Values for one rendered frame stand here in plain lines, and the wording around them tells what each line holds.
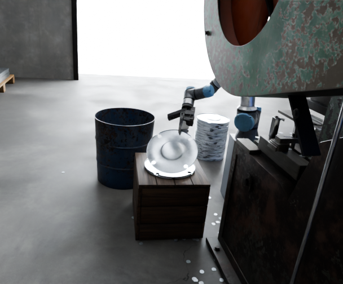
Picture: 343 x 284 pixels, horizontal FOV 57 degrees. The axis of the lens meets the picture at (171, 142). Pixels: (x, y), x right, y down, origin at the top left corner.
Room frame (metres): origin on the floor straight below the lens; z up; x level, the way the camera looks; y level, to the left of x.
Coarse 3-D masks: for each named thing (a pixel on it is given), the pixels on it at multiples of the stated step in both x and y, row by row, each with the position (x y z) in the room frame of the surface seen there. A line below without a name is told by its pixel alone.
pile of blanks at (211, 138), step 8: (200, 128) 2.58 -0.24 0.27; (208, 128) 2.53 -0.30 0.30; (216, 128) 2.52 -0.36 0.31; (224, 128) 2.55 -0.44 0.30; (200, 136) 2.56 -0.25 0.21; (208, 136) 2.52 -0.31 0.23; (216, 136) 2.54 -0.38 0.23; (224, 136) 2.58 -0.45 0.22; (200, 144) 2.56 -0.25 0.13; (208, 144) 2.54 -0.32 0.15; (216, 144) 2.52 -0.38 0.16; (224, 144) 2.58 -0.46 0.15; (200, 152) 2.55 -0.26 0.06; (208, 152) 2.52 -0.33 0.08; (216, 152) 2.52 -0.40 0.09; (224, 152) 2.60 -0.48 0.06; (208, 160) 2.53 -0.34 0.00; (216, 160) 2.55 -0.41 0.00
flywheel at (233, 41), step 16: (224, 0) 1.38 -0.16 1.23; (240, 0) 1.29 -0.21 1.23; (256, 0) 1.16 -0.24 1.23; (272, 0) 1.06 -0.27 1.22; (224, 16) 1.35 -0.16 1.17; (240, 16) 1.27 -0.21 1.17; (256, 16) 1.14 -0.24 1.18; (224, 32) 1.30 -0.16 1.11; (240, 32) 1.25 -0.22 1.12; (256, 32) 1.13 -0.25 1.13
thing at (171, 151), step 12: (168, 132) 1.74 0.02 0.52; (156, 144) 1.67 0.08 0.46; (168, 144) 1.66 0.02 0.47; (180, 144) 1.66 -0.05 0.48; (192, 144) 1.66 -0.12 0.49; (156, 156) 1.60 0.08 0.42; (168, 156) 1.60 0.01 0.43; (180, 156) 1.60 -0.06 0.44; (192, 156) 1.60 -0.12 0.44; (156, 168) 1.53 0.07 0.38; (168, 168) 1.54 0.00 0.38; (180, 168) 1.54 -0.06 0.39
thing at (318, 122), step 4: (280, 112) 1.46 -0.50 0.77; (284, 112) 1.44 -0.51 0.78; (288, 112) 1.45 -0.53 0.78; (288, 116) 1.39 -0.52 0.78; (292, 116) 1.38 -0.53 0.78; (312, 116) 1.42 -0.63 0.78; (292, 120) 1.36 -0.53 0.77; (312, 120) 1.33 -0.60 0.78; (316, 120) 1.34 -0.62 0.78; (320, 120) 1.34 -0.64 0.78; (316, 124) 1.28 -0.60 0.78; (320, 124) 1.28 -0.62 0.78; (292, 132) 1.37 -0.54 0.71
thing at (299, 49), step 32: (288, 0) 0.84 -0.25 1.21; (320, 0) 0.72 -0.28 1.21; (288, 32) 0.81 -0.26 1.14; (320, 32) 0.70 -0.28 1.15; (224, 64) 1.16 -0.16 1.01; (256, 64) 0.94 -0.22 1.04; (288, 64) 0.78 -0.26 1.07; (320, 64) 0.67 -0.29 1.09; (256, 96) 0.97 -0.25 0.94; (320, 96) 0.90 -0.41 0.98
